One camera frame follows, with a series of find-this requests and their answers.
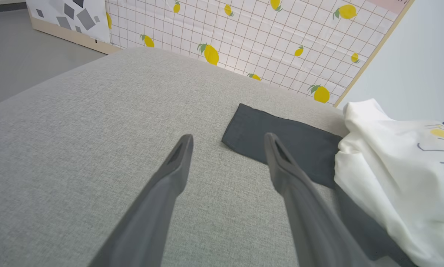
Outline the white panel with grey shapes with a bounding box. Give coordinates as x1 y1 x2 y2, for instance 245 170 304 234
26 0 121 55

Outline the lemon print grid panel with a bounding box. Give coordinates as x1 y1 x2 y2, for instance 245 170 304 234
105 0 416 108

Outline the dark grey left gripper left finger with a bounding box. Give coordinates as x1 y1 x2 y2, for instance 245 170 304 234
89 134 194 267

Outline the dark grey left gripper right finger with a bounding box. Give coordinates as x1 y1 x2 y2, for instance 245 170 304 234
264 132 374 267

